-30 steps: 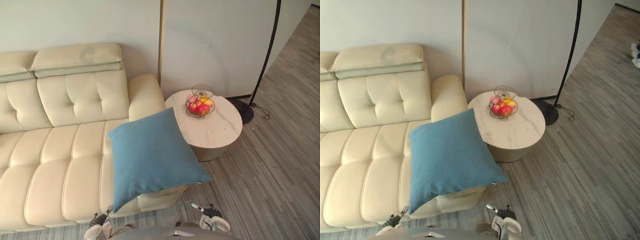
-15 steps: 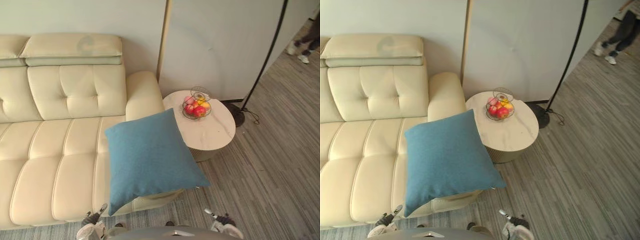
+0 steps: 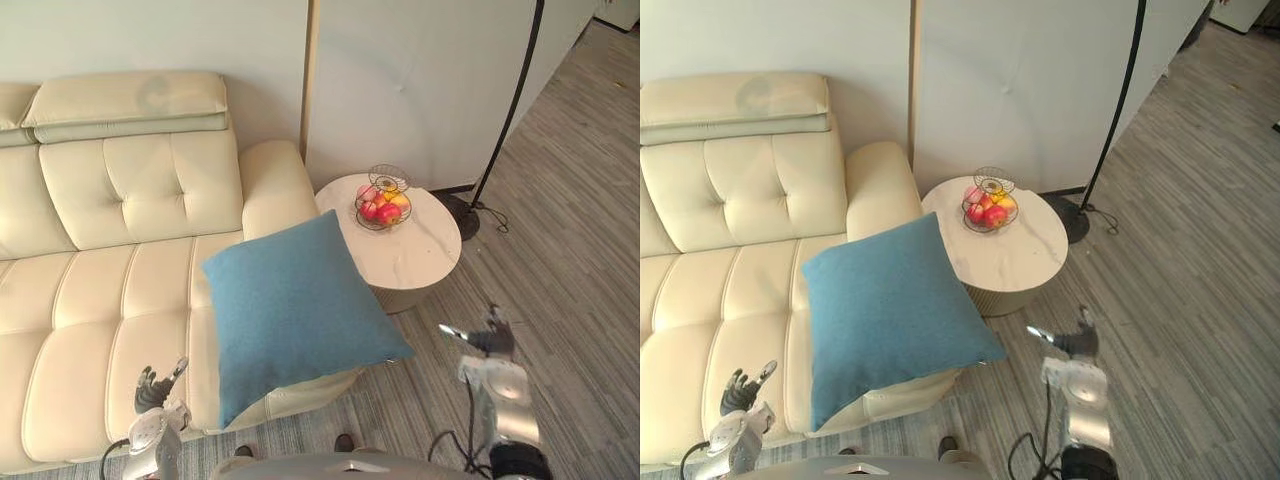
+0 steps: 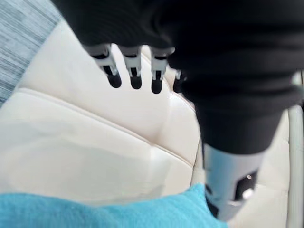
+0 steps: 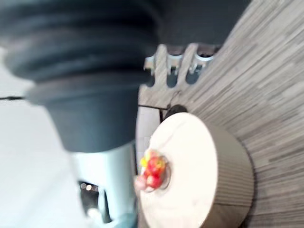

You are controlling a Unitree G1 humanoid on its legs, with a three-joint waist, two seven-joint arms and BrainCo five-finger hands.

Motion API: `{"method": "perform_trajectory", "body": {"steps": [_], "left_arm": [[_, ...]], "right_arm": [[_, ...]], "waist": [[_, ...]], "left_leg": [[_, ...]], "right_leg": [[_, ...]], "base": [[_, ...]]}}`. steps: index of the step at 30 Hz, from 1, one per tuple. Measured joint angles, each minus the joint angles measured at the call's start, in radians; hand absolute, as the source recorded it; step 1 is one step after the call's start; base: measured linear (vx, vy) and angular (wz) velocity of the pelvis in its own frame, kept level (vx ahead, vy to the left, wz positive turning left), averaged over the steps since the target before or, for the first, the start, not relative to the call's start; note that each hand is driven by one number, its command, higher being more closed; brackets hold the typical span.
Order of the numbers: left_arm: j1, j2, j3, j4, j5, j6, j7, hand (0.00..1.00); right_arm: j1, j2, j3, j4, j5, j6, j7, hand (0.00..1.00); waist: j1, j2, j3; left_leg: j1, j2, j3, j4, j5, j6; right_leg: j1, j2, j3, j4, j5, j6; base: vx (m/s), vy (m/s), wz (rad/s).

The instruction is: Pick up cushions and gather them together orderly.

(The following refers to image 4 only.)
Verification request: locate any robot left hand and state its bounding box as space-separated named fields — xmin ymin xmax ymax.
xmin=51 ymin=0 xmax=304 ymax=222

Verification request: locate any cream leather sofa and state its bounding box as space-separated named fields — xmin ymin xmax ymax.
xmin=0 ymin=19 xmax=304 ymax=228

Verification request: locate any turquoise cushion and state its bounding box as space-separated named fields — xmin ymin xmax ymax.
xmin=0 ymin=182 xmax=228 ymax=228

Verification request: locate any grey-blue woven rug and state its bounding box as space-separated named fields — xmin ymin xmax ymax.
xmin=0 ymin=0 xmax=62 ymax=105

